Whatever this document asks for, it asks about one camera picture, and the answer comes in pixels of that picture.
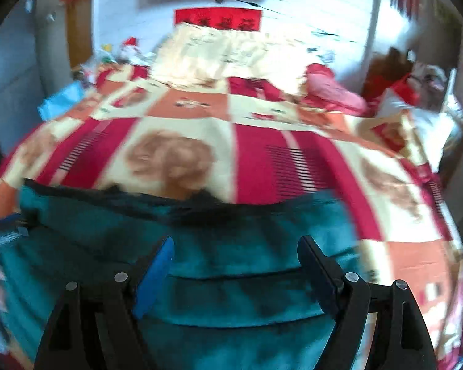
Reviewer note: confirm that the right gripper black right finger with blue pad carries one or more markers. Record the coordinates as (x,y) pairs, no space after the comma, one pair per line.
(400,340)

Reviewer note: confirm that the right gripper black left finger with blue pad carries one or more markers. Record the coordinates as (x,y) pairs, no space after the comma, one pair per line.
(95,325)

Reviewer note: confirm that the teal quilted puffer jacket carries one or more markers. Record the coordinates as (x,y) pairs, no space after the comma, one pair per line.
(235,297)

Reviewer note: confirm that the light blue bag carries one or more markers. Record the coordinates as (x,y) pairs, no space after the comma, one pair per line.
(61,102)

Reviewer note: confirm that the grey wardrobe cabinet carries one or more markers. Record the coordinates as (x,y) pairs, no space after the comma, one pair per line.
(34,64)

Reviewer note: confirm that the santa plush toy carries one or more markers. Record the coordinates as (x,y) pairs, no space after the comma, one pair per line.
(129,52)

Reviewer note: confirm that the white pillow with pattern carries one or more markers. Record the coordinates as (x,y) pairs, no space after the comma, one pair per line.
(440,133)

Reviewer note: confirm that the wooden door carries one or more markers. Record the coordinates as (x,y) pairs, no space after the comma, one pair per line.
(79,15)

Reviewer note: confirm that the red cream patterned bed blanket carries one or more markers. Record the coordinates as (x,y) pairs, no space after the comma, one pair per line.
(243,143)

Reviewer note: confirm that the cream folded quilt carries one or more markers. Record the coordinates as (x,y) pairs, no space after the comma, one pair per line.
(193,54)

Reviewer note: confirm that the pink ruffled pillow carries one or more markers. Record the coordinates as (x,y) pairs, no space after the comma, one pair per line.
(324,92)

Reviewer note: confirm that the red Chinese character banner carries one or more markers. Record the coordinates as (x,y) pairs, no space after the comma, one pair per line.
(243,19)

